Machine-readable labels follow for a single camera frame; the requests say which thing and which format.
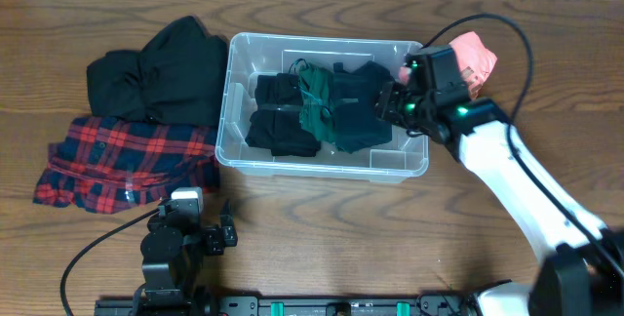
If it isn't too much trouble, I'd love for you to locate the large black folded garment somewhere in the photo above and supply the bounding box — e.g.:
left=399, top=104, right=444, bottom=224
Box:
left=86, top=16, right=228, bottom=127

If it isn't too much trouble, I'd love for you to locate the navy garment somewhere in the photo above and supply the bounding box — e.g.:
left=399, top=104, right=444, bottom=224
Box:
left=331, top=60, right=394, bottom=153

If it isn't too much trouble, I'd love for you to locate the dark green garment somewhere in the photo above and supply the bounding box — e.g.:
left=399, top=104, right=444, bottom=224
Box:
left=289, top=59, right=336, bottom=144

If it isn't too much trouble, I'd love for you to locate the coral pink printed shirt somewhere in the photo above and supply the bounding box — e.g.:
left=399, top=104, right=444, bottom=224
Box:
left=399, top=31, right=497, bottom=99

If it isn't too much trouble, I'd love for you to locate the clear plastic storage bin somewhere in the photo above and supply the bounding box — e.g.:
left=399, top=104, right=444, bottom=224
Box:
left=215, top=32, right=429, bottom=183

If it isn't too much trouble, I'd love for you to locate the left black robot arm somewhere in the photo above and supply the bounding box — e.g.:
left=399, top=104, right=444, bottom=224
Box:
left=140, top=199, right=238, bottom=306

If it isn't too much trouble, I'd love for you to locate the red navy plaid shirt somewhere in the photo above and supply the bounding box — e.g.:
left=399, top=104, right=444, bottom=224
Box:
left=33, top=116, right=220, bottom=214

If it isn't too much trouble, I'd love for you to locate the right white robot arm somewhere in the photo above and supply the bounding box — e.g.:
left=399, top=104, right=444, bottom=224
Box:
left=375, top=46, right=623, bottom=315

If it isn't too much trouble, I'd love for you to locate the black taped garment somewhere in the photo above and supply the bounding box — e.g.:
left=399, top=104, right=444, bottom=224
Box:
left=246, top=73, right=321, bottom=157

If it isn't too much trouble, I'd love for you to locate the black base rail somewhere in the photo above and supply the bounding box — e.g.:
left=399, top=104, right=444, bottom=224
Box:
left=94, top=295, right=481, bottom=316

